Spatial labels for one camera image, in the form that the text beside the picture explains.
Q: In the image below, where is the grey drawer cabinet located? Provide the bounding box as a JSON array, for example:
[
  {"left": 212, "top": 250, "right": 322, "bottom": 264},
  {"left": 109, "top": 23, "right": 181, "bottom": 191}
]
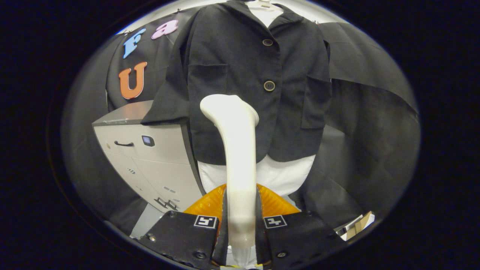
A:
[{"left": 92, "top": 99, "right": 206, "bottom": 214}]

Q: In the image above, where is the cardboard box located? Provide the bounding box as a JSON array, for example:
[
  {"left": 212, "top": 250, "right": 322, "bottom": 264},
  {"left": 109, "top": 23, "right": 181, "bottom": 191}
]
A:
[{"left": 336, "top": 211, "right": 375, "bottom": 241}]

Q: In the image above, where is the white mannequin torso on stand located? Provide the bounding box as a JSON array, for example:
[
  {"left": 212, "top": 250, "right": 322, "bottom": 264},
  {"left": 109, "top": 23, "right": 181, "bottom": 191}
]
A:
[{"left": 198, "top": 0, "right": 316, "bottom": 199}]

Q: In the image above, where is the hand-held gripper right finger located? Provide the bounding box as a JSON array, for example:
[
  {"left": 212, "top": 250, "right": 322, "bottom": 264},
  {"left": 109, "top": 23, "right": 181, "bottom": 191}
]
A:
[{"left": 256, "top": 183, "right": 347, "bottom": 270}]

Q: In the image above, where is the white garment steamer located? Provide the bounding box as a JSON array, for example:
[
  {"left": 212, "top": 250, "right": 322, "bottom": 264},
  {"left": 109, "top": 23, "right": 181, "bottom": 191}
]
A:
[{"left": 200, "top": 94, "right": 260, "bottom": 267}]

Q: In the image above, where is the black jacket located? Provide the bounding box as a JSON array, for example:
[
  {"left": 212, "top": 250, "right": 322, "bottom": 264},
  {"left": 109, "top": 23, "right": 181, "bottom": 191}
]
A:
[{"left": 141, "top": 0, "right": 332, "bottom": 165}]

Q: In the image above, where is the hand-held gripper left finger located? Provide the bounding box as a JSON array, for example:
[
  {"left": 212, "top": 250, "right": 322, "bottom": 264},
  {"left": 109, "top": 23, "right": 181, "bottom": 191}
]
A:
[{"left": 137, "top": 184, "right": 230, "bottom": 270}]

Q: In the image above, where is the black backdrop cloth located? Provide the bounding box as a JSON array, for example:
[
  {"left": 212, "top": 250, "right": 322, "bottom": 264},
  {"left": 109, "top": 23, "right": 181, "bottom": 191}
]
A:
[{"left": 62, "top": 7, "right": 420, "bottom": 235}]

